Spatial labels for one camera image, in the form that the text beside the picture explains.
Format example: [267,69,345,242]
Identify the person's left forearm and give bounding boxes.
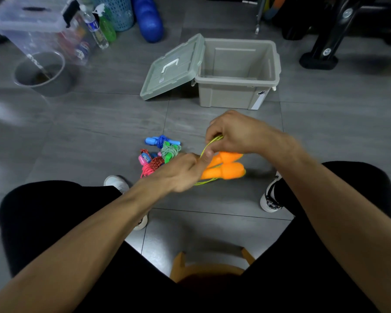
[0,179,163,313]

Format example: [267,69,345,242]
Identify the grey-green box lid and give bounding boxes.
[139,33,206,101]

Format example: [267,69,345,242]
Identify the person's left leg black trousers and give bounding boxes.
[0,180,176,313]

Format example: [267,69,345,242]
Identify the person's left hand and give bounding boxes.
[148,150,214,194]

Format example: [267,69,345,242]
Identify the green-handled braided jump rope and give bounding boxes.
[160,141,182,164]

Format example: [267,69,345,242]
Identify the person's right leg black trousers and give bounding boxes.
[244,161,391,313]

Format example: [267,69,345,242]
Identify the person's right forearm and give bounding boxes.
[277,143,391,313]

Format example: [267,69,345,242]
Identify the wooden stool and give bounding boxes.
[169,246,256,283]

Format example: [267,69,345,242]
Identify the white shoe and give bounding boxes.
[259,171,284,213]
[103,175,149,231]

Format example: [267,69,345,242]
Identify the person's leg black trousers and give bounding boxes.
[0,180,176,313]
[244,161,391,313]

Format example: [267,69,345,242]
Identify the person's right hand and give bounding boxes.
[205,110,300,164]

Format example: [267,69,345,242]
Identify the white left shoe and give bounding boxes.
[103,175,149,231]

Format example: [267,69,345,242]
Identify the grey plastic storage box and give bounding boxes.
[191,38,282,110]

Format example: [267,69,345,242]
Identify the orange-handled yellow jump rope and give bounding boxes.
[194,135,247,186]

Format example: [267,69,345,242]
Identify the white right shoe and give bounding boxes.
[259,171,284,213]

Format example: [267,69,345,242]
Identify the navy foam-handled red jump rope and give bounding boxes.
[140,149,165,172]

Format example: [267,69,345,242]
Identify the blue-handled jump rope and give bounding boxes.
[145,135,181,150]

